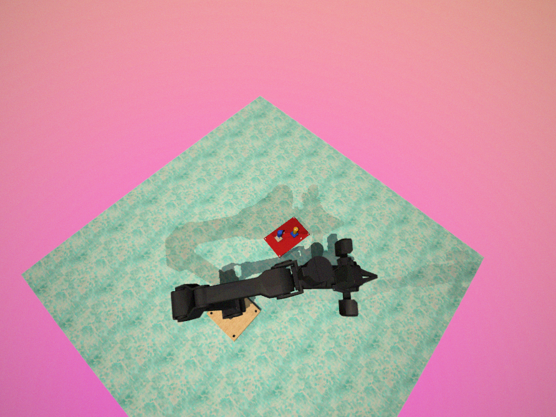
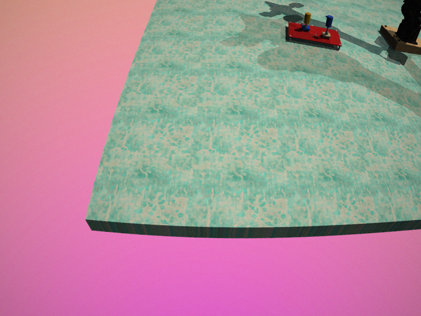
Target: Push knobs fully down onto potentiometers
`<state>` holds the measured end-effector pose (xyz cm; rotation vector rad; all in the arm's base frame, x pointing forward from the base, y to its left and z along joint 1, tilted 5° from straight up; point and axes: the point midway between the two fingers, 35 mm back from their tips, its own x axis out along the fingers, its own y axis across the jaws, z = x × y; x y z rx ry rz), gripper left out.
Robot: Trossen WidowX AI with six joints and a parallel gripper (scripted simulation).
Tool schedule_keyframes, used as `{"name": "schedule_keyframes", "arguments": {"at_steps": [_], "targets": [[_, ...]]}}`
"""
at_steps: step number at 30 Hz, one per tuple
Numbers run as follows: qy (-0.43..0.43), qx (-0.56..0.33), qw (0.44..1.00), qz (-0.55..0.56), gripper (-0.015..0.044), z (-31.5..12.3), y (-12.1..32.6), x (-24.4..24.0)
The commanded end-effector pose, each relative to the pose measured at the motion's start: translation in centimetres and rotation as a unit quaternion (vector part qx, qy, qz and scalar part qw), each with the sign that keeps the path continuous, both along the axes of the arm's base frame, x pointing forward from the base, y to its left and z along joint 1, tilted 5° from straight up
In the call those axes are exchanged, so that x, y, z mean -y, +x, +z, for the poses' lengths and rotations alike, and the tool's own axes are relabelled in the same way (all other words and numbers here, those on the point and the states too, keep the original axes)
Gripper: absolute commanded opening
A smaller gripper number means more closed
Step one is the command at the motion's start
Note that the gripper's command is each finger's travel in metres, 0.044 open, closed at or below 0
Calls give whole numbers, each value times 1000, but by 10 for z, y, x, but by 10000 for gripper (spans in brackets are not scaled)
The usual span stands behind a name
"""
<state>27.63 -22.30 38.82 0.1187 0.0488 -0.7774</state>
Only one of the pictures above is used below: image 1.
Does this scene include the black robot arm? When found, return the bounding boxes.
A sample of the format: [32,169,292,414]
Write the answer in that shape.
[171,256,364,322]

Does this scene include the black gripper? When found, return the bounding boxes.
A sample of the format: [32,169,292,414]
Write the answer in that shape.
[320,239,378,317]

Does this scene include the red circuit board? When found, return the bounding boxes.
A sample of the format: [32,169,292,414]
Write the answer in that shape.
[264,217,310,258]

